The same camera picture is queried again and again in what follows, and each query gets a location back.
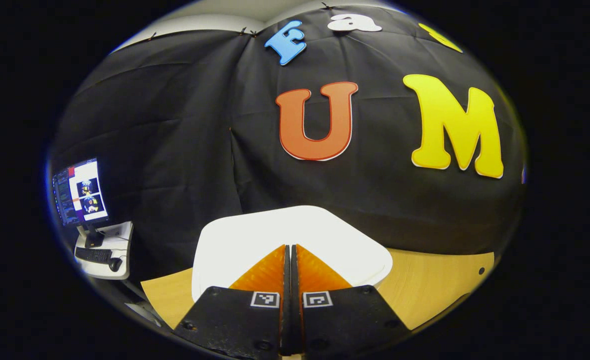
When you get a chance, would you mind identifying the black keyboard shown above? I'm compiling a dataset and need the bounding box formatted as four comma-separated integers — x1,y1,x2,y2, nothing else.
75,246,111,265

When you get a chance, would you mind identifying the black backdrop cloth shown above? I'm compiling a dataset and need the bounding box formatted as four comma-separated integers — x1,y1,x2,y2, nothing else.
50,5,528,296

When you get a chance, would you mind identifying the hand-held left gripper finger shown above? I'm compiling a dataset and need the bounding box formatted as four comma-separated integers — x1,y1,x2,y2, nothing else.
174,244,291,358
291,244,410,358

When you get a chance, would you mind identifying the wooden desktop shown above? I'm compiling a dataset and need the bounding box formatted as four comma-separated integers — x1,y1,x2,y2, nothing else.
140,247,495,360

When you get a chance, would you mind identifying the computer monitor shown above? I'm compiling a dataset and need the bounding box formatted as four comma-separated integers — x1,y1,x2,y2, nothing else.
51,157,110,249

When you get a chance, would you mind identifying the white garbage bin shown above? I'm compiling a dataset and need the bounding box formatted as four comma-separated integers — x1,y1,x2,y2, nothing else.
191,205,393,303

